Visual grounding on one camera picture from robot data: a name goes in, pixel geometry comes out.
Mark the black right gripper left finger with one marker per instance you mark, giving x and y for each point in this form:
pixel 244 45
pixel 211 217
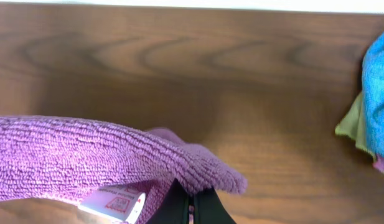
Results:
pixel 175 207

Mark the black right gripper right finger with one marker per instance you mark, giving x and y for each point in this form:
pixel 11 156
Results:
pixel 208 209

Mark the purple microfiber cloth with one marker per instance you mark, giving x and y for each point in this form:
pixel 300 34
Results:
pixel 103 168

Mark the yellow-green cloth in pile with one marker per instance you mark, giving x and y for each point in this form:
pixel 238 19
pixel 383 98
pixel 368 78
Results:
pixel 352 125

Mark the blue cloth in pile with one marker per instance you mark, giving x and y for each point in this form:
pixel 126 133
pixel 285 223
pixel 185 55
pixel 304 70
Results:
pixel 373 95

